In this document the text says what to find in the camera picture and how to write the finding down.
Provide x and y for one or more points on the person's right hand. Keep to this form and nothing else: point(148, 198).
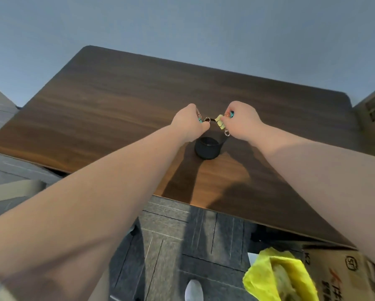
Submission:
point(244, 122)

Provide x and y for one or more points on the person's left hand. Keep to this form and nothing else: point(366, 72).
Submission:
point(189, 125)

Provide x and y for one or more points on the person's right forearm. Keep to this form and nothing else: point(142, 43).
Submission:
point(331, 178)

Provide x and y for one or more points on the plain cardboard box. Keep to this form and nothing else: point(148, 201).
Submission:
point(374, 122)

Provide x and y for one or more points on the brown wooden table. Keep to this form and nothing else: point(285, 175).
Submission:
point(112, 106)

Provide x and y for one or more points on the yellow binder clip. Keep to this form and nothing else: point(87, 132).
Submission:
point(219, 121)

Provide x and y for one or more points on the black mesh pen holder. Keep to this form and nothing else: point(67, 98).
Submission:
point(208, 148)

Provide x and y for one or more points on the printed cardboard box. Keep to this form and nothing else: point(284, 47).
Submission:
point(338, 272)

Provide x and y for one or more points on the yellow plastic bag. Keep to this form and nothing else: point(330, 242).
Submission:
point(262, 275)

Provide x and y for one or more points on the white shoe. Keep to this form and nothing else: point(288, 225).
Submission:
point(193, 291)

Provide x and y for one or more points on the person's left forearm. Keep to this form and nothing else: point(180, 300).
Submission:
point(81, 216)

